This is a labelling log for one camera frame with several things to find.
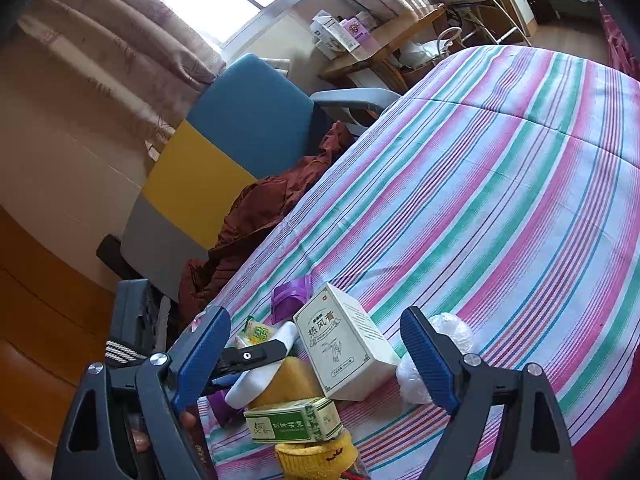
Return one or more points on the purple plastic cup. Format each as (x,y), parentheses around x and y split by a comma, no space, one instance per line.
(288,298)

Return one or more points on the grey yellow blue armchair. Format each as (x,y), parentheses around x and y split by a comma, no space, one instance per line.
(250,123)

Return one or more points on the person's left hand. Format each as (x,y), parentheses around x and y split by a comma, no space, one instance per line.
(142,440)

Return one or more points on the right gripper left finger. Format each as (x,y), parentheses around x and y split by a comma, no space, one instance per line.
(124,422)

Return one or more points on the white ointment box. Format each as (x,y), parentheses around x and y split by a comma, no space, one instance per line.
(349,354)

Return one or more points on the purple box on desk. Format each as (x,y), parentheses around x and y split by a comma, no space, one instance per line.
(356,29)

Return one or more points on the white carton on desk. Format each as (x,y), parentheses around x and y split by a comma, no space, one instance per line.
(330,37)

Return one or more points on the white plastic bag ball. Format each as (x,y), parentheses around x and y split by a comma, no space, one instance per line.
(430,371)

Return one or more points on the dark red jacket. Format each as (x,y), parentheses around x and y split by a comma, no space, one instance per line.
(259,208)

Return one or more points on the pink curtain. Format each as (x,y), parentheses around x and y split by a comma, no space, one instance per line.
(142,59)

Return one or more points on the green medicine box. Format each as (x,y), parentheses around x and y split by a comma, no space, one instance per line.
(301,421)

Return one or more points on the yellow knitted hat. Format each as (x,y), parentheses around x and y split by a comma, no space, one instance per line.
(318,460)

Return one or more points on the wooden desk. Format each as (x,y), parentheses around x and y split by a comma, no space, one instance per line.
(382,43)

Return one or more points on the striped bed sheet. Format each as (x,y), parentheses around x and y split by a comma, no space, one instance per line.
(502,188)

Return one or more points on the cracker snack packet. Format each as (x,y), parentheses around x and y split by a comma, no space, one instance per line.
(253,332)

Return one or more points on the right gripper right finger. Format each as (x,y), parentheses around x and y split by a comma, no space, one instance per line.
(532,441)

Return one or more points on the white sponge block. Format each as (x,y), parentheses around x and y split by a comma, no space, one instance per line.
(254,382)

